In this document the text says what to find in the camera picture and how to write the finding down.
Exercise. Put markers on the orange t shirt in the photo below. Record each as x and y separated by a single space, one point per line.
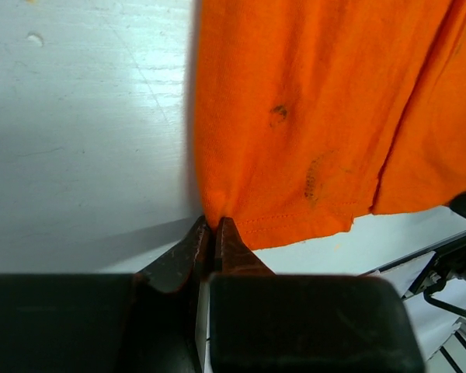
309 114

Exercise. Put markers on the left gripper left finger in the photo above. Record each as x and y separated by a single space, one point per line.
129 322

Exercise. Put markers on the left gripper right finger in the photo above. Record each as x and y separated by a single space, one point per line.
266 322

